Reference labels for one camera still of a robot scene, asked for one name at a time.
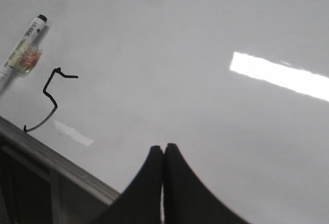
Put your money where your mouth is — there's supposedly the white whiteboard marker with tape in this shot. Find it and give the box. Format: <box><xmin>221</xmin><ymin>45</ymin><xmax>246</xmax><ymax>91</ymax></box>
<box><xmin>1</xmin><ymin>14</ymin><xmax>48</xmax><ymax>84</ymax></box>

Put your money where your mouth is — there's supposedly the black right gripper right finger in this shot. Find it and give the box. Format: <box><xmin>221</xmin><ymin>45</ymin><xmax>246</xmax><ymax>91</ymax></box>
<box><xmin>163</xmin><ymin>143</ymin><xmax>247</xmax><ymax>223</ymax></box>

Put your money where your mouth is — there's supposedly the white whiteboard with aluminium frame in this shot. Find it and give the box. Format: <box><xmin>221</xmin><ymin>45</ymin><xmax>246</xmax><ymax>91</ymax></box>
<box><xmin>1</xmin><ymin>0</ymin><xmax>328</xmax><ymax>223</ymax></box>

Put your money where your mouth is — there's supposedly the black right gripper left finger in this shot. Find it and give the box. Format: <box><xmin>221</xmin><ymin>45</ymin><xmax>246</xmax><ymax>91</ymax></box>
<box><xmin>91</xmin><ymin>145</ymin><xmax>163</xmax><ymax>223</ymax></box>

